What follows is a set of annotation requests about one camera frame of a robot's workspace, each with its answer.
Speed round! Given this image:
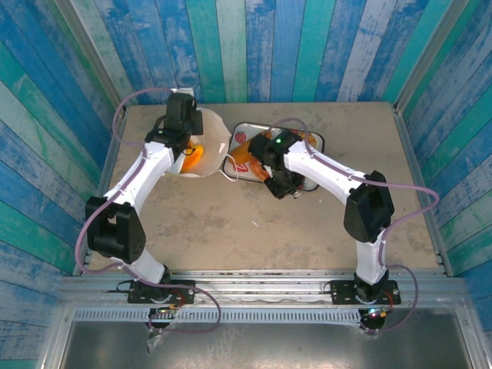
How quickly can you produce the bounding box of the oblong yellow fake roll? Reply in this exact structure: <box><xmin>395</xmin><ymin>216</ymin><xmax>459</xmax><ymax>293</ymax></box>
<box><xmin>250</xmin><ymin>160</ymin><xmax>274</xmax><ymax>182</ymax></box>

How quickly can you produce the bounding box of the long golden fake bread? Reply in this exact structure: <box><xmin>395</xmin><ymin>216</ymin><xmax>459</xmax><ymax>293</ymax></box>
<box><xmin>229</xmin><ymin>141</ymin><xmax>258</xmax><ymax>165</ymax></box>

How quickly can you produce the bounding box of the round golden fake bun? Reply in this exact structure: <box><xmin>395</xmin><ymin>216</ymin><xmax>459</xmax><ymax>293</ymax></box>
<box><xmin>179</xmin><ymin>142</ymin><xmax>205</xmax><ymax>175</ymax></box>

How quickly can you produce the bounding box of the white strawberry print tray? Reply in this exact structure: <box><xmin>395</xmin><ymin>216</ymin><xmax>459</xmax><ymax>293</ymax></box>
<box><xmin>223</xmin><ymin>121</ymin><xmax>327</xmax><ymax>192</ymax></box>

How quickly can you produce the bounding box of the shiny metal sheet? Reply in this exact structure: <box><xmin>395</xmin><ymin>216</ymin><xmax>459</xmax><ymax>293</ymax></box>
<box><xmin>59</xmin><ymin>321</ymin><xmax>476</xmax><ymax>369</ymax></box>

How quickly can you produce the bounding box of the aluminium table side rail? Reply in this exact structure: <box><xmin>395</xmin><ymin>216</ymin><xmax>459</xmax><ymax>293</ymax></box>
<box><xmin>391</xmin><ymin>103</ymin><xmax>455</xmax><ymax>278</ymax></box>
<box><xmin>72</xmin><ymin>109</ymin><xmax>128</xmax><ymax>277</ymax></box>

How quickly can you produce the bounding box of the aluminium frame rail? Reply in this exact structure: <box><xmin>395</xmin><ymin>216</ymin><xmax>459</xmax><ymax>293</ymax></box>
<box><xmin>59</xmin><ymin>268</ymin><xmax>470</xmax><ymax>311</ymax></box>

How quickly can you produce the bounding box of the aluminium corner post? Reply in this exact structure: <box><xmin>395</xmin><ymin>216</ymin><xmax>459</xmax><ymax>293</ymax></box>
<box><xmin>392</xmin><ymin>0</ymin><xmax>473</xmax><ymax>113</ymax></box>
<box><xmin>53</xmin><ymin>0</ymin><xmax>128</xmax><ymax>118</ymax></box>

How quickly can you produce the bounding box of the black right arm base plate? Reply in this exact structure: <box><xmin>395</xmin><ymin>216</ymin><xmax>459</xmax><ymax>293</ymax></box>
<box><xmin>330</xmin><ymin>280</ymin><xmax>402</xmax><ymax>306</ymax></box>

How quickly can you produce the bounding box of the slotted grey cable duct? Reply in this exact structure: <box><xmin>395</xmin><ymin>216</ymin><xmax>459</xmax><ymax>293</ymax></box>
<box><xmin>71</xmin><ymin>308</ymin><xmax>363</xmax><ymax>324</ymax></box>

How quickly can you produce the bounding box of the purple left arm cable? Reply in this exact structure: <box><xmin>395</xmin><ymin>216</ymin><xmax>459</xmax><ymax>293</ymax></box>
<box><xmin>75</xmin><ymin>88</ymin><xmax>222</xmax><ymax>334</ymax></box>

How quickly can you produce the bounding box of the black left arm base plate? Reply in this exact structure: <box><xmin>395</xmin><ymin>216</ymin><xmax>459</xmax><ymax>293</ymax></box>
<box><xmin>127</xmin><ymin>279</ymin><xmax>197</xmax><ymax>305</ymax></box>

